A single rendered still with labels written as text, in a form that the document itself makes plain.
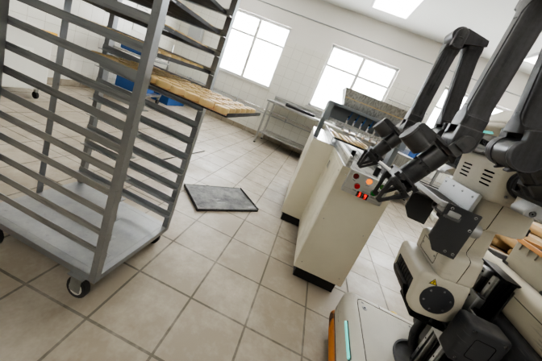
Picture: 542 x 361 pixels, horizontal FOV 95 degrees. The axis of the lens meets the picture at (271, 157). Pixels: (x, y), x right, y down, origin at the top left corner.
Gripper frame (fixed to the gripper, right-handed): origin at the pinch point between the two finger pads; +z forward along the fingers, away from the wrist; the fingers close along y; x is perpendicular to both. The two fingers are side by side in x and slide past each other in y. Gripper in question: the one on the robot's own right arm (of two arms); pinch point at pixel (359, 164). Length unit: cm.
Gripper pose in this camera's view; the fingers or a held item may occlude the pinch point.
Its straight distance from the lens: 119.3
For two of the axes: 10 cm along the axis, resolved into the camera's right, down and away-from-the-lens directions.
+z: -7.3, 6.2, 2.8
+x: 6.4, 7.7, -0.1
